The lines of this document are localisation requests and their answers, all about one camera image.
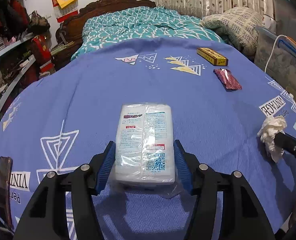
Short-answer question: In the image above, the yellow and black box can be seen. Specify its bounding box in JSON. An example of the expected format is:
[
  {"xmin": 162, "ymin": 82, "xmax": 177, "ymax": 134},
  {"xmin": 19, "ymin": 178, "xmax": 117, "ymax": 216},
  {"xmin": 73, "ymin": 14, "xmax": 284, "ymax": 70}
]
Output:
[{"xmin": 196, "ymin": 47, "xmax": 229, "ymax": 66}]

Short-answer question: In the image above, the carved wooden headboard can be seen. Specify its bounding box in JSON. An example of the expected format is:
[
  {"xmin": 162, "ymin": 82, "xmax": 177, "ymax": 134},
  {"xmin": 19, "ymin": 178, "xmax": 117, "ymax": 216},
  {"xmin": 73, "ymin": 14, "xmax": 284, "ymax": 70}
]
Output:
[{"xmin": 55, "ymin": 0, "xmax": 156, "ymax": 70}]

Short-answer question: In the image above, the teal patterned quilt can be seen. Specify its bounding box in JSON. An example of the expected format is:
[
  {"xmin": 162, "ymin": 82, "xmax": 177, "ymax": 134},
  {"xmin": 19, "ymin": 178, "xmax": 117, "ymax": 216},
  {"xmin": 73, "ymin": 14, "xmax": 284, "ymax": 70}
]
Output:
[{"xmin": 71, "ymin": 6, "xmax": 224, "ymax": 60}]

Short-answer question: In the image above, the brown handbag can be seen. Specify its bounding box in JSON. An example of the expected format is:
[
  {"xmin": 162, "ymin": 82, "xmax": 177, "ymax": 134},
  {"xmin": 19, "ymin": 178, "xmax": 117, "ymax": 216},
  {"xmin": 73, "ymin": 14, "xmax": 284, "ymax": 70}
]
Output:
[{"xmin": 28, "ymin": 11, "xmax": 50, "ymax": 34}]

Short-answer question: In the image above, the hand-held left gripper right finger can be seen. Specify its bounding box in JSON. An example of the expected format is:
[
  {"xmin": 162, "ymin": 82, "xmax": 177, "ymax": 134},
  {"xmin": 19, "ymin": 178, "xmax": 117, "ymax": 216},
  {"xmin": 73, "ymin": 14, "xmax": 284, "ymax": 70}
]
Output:
[{"xmin": 173, "ymin": 139, "xmax": 278, "ymax": 240}]

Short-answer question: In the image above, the dark smartphone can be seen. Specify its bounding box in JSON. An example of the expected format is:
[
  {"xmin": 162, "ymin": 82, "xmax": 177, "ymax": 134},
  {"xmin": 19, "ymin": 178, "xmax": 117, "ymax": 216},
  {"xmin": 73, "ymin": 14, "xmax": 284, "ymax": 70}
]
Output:
[{"xmin": 0, "ymin": 156, "xmax": 14, "ymax": 232}]

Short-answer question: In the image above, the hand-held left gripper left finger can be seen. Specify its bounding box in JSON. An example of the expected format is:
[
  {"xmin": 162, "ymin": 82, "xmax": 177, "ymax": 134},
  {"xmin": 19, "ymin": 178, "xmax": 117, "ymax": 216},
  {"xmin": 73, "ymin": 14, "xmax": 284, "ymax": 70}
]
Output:
[{"xmin": 13, "ymin": 141, "xmax": 116, "ymax": 240}]

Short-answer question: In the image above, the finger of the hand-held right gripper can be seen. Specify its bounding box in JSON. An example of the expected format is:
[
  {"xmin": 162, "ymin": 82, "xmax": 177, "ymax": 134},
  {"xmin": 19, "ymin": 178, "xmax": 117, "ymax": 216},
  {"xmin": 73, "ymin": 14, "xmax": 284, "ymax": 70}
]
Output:
[{"xmin": 275, "ymin": 132, "xmax": 296, "ymax": 169}]

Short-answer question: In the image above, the beige patterned pillow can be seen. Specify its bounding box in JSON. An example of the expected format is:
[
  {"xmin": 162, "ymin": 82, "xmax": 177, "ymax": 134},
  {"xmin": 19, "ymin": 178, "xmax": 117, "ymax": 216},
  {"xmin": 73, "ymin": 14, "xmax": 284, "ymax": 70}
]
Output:
[{"xmin": 200, "ymin": 7, "xmax": 263, "ymax": 55}]

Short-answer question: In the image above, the blue printed blanket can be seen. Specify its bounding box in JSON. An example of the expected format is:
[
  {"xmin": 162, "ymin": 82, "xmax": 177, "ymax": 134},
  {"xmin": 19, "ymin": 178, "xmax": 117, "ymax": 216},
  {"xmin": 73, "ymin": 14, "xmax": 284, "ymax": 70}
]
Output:
[{"xmin": 0, "ymin": 37, "xmax": 296, "ymax": 240}]

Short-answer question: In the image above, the white tissue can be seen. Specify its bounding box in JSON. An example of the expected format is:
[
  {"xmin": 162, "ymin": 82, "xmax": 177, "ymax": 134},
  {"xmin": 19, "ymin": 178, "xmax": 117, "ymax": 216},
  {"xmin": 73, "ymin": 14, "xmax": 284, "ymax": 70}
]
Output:
[{"xmin": 257, "ymin": 115, "xmax": 287, "ymax": 164}]

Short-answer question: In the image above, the red bag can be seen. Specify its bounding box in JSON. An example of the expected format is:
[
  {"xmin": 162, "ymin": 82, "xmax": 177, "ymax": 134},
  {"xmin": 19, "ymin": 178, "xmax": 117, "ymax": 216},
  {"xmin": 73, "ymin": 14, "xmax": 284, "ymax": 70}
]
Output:
[{"xmin": 32, "ymin": 35, "xmax": 55, "ymax": 78}]

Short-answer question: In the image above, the white cable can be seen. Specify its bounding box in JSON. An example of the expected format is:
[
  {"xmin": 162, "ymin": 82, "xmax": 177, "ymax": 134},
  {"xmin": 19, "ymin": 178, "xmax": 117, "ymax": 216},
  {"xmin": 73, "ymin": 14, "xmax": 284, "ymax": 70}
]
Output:
[{"xmin": 264, "ymin": 34, "xmax": 287, "ymax": 73}]

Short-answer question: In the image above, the grey metal shelf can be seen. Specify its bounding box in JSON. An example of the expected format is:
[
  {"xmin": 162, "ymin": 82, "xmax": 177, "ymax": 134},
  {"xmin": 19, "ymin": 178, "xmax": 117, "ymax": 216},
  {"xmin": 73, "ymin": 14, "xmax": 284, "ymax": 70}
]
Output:
[{"xmin": 0, "ymin": 34, "xmax": 38, "ymax": 140}]

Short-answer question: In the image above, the white sponge packet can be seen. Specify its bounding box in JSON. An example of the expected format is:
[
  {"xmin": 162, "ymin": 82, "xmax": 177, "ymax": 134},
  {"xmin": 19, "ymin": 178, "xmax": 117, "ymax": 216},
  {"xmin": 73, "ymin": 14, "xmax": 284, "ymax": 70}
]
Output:
[{"xmin": 113, "ymin": 102, "xmax": 184, "ymax": 200}]

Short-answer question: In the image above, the dark red wrapper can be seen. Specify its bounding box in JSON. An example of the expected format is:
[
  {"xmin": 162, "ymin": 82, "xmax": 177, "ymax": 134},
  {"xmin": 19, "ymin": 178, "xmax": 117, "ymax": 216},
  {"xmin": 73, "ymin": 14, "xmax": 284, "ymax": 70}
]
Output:
[{"xmin": 213, "ymin": 68, "xmax": 242, "ymax": 91}]

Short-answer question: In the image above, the clear plastic storage box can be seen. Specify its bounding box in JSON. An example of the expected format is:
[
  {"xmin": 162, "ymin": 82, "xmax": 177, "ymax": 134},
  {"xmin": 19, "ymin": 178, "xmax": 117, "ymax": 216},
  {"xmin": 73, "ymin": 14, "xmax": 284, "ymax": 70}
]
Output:
[{"xmin": 254, "ymin": 0, "xmax": 296, "ymax": 80}]

